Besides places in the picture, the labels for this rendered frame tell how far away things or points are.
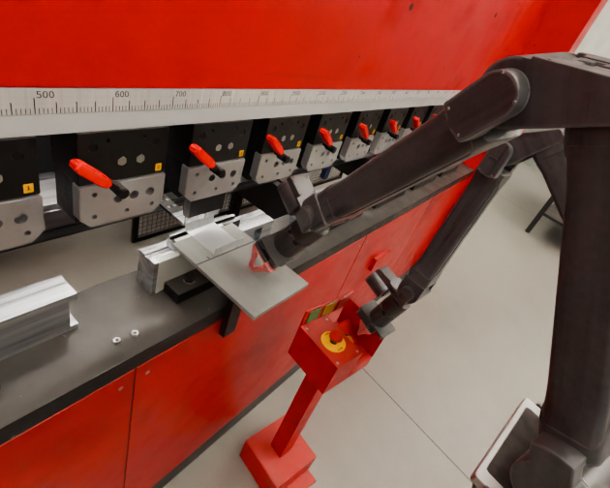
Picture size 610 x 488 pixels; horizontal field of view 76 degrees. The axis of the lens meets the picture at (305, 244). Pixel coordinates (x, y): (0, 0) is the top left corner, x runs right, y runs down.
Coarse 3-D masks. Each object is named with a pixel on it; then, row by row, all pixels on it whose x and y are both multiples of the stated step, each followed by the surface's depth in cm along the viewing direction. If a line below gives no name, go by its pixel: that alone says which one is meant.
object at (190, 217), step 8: (200, 200) 86; (208, 200) 88; (216, 200) 90; (184, 208) 86; (192, 208) 86; (200, 208) 88; (208, 208) 90; (216, 208) 92; (192, 216) 87; (200, 216) 91; (208, 216) 93; (184, 224) 88
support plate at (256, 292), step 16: (192, 240) 89; (192, 256) 85; (208, 256) 86; (224, 256) 88; (240, 256) 90; (208, 272) 82; (224, 272) 84; (240, 272) 85; (256, 272) 87; (272, 272) 88; (288, 272) 90; (224, 288) 80; (240, 288) 81; (256, 288) 83; (272, 288) 84; (288, 288) 86; (304, 288) 89; (240, 304) 78; (256, 304) 79; (272, 304) 80
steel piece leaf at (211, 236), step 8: (208, 224) 95; (216, 224) 96; (192, 232) 91; (200, 232) 92; (208, 232) 93; (216, 232) 94; (224, 232) 95; (200, 240) 89; (208, 240) 90; (216, 240) 91; (224, 240) 92; (232, 240) 93; (240, 240) 92; (208, 248) 88; (216, 248) 86; (224, 248) 88; (232, 248) 91
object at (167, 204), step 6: (168, 192) 104; (168, 198) 98; (162, 204) 95; (168, 204) 96; (174, 204) 97; (168, 210) 94; (174, 210) 95; (180, 210) 96; (174, 216) 93; (180, 216) 94; (180, 222) 93
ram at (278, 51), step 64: (0, 0) 40; (64, 0) 44; (128, 0) 49; (192, 0) 56; (256, 0) 64; (320, 0) 75; (384, 0) 91; (448, 0) 116; (512, 0) 158; (0, 64) 43; (64, 64) 48; (128, 64) 54; (192, 64) 61; (256, 64) 72; (320, 64) 86; (384, 64) 108; (448, 64) 145; (0, 128) 46; (64, 128) 52; (128, 128) 59
